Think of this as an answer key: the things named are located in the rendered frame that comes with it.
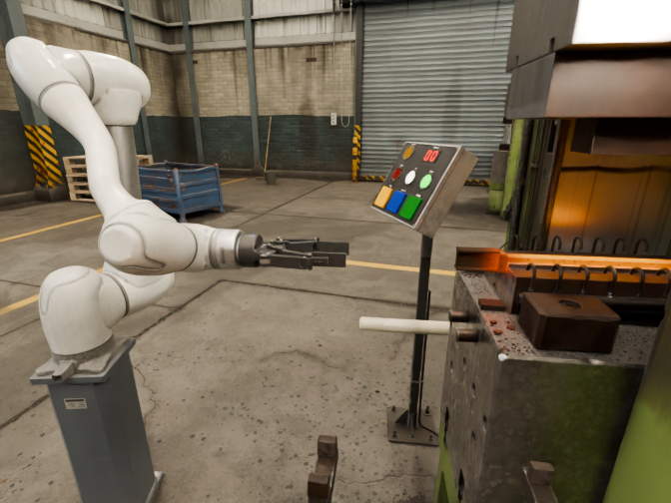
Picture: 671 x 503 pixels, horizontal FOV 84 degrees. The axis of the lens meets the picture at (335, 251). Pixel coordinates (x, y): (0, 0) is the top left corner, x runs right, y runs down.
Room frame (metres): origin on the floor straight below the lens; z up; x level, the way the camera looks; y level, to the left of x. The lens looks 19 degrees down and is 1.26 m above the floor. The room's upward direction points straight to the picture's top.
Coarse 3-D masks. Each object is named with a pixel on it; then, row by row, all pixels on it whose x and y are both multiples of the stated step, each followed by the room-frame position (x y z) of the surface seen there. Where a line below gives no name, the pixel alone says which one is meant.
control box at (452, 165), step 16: (416, 144) 1.37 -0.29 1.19; (432, 144) 1.28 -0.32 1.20; (400, 160) 1.40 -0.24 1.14; (416, 160) 1.31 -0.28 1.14; (448, 160) 1.14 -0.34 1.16; (464, 160) 1.14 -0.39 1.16; (400, 176) 1.34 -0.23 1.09; (416, 176) 1.25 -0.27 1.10; (432, 176) 1.16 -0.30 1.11; (448, 176) 1.12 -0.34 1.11; (464, 176) 1.14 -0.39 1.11; (416, 192) 1.19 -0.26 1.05; (432, 192) 1.12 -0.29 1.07; (448, 192) 1.13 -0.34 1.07; (384, 208) 1.31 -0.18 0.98; (400, 208) 1.22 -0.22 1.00; (432, 208) 1.11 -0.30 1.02; (448, 208) 1.13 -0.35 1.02; (416, 224) 1.09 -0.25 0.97; (432, 224) 1.11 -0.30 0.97
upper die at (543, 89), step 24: (528, 72) 0.74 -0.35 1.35; (552, 72) 0.63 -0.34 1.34; (576, 72) 0.63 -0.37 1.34; (600, 72) 0.63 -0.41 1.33; (624, 72) 0.62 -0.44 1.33; (648, 72) 0.62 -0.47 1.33; (528, 96) 0.72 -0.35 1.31; (552, 96) 0.63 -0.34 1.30; (576, 96) 0.63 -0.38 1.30; (600, 96) 0.62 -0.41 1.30; (624, 96) 0.62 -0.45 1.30; (648, 96) 0.62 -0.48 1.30
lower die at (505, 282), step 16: (608, 256) 0.75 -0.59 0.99; (624, 256) 0.75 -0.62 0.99; (640, 256) 0.75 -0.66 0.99; (656, 256) 0.78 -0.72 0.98; (496, 272) 0.74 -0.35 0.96; (512, 272) 0.66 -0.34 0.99; (528, 272) 0.65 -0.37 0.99; (544, 272) 0.65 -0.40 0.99; (576, 272) 0.65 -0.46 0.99; (592, 272) 0.65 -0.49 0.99; (608, 272) 0.65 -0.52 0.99; (624, 272) 0.65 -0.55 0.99; (496, 288) 0.73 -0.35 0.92; (512, 288) 0.64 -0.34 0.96; (544, 288) 0.63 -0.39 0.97; (560, 288) 0.62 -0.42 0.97; (576, 288) 0.62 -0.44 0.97; (592, 288) 0.62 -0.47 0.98; (608, 288) 0.61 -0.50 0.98; (624, 288) 0.61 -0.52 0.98; (656, 288) 0.61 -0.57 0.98; (512, 304) 0.63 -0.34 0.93; (640, 320) 0.61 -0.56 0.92; (656, 320) 0.60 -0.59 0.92
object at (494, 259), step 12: (456, 252) 0.72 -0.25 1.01; (468, 252) 0.71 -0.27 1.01; (480, 252) 0.70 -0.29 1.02; (492, 252) 0.70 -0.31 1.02; (504, 252) 0.71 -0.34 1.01; (456, 264) 0.71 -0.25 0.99; (468, 264) 0.71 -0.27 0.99; (480, 264) 0.71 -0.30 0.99; (492, 264) 0.71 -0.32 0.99; (504, 264) 0.69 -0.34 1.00; (588, 264) 0.68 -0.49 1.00; (600, 264) 0.67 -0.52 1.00; (612, 264) 0.67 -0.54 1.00; (624, 264) 0.67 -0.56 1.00; (636, 264) 0.67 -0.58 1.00; (648, 264) 0.66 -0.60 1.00; (660, 264) 0.66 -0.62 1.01
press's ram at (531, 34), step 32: (544, 0) 0.71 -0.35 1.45; (576, 0) 0.59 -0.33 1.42; (608, 0) 0.58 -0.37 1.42; (640, 0) 0.57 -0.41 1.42; (512, 32) 0.86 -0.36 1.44; (544, 32) 0.69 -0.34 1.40; (576, 32) 0.58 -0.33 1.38; (608, 32) 0.58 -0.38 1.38; (640, 32) 0.57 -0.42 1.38; (512, 64) 0.84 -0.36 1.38
